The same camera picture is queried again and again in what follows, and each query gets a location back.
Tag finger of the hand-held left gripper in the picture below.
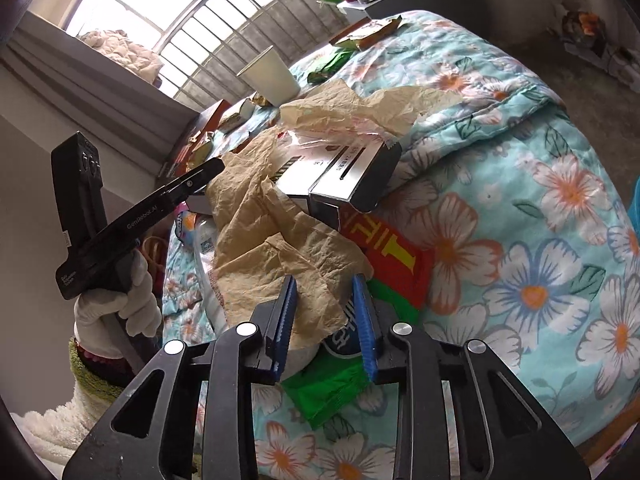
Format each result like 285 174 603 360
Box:
164 156 227 207

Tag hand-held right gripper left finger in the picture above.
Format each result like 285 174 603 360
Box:
62 275 299 480

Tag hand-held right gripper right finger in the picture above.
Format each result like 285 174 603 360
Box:
352 274 592 480

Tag brown paper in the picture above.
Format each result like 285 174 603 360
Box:
280 79 463 137
209 132 376 351

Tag long silver box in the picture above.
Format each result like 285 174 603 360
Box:
270 136 404 226

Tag person's left forearm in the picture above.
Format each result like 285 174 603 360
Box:
10 336 151 468

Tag person's left hand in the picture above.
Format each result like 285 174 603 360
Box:
74 254 164 362

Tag orange cardboard box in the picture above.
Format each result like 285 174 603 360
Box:
160 99 236 183

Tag cracker pack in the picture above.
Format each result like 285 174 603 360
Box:
220 97 258 131

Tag green and red snack bag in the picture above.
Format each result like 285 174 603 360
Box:
280 209 437 431

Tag grey curtain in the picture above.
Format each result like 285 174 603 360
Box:
0 12 196 128

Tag white cloth on sill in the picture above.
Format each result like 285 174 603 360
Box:
80 29 166 86

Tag metal window railing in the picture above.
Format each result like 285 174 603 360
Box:
160 0 351 106

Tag green snack packet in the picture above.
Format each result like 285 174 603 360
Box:
307 49 357 85

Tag floral quilt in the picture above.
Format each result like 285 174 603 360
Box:
165 10 640 480

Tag brown snack wrapper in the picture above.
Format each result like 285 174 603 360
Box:
334 16 403 51

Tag white printed carton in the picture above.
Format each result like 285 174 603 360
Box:
565 40 640 82

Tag orange and black bag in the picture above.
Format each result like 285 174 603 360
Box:
556 4 608 46

